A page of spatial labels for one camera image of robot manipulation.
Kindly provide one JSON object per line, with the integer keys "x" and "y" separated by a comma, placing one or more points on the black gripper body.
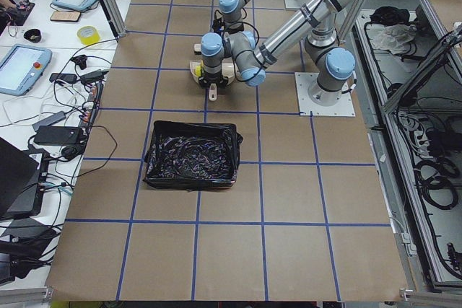
{"x": 212, "y": 79}
{"x": 231, "y": 28}

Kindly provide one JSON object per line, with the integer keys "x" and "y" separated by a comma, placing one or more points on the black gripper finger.
{"x": 202, "y": 82}
{"x": 225, "y": 81}

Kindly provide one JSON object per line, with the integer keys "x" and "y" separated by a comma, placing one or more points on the beige plastic dustpan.
{"x": 227, "y": 69}

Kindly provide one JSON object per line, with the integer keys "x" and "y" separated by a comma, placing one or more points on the beige hand brush black bristles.
{"x": 197, "y": 49}

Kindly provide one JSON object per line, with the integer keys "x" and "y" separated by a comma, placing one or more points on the bin with black bag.
{"x": 192, "y": 156}

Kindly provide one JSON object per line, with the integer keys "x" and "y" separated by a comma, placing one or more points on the black power strip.
{"x": 92, "y": 105}

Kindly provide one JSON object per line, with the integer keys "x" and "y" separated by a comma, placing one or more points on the yellow tape roll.
{"x": 88, "y": 35}

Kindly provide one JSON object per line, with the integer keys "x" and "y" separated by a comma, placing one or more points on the brown wooden phone case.
{"x": 57, "y": 16}

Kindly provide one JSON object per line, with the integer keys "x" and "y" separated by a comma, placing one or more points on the black power adapter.
{"x": 58, "y": 135}

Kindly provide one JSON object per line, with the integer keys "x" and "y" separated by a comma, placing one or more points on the white crumpled cloth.
{"x": 395, "y": 39}

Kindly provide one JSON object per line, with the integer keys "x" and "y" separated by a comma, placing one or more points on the blue teach pendant near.
{"x": 21, "y": 67}

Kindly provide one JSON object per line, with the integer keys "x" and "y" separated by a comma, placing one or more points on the black laptop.
{"x": 23, "y": 177}

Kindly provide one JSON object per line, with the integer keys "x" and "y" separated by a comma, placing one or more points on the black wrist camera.
{"x": 218, "y": 25}

